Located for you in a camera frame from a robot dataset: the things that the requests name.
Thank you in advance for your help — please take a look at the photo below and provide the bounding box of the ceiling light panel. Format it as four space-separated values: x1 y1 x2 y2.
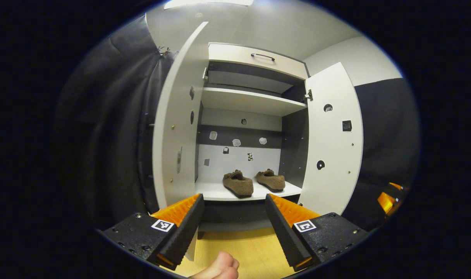
164 0 254 10

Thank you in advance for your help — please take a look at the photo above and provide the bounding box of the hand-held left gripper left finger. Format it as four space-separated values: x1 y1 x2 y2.
98 194 205 271

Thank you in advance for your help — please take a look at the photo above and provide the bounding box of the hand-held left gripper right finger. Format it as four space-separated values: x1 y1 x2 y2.
265 193 370 272

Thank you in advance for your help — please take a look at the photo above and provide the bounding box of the brown fuzzy shoe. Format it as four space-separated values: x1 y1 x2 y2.
256 169 286 192
222 169 254 198

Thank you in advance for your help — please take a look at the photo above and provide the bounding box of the white cabinet drawer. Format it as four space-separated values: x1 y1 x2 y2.
208 43 309 80

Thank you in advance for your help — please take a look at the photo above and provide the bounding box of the white and grey shoe cabinet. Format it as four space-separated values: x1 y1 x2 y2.
152 21 364 262

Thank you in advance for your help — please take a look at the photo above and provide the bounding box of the black backdrop cloth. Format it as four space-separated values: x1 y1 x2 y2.
53 15 421 233

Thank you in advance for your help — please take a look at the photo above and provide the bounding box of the white cabinet door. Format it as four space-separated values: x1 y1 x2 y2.
152 21 210 262
297 62 364 217

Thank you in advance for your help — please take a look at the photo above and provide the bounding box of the white cabinet shelf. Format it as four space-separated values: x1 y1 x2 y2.
195 178 303 201
201 87 309 117

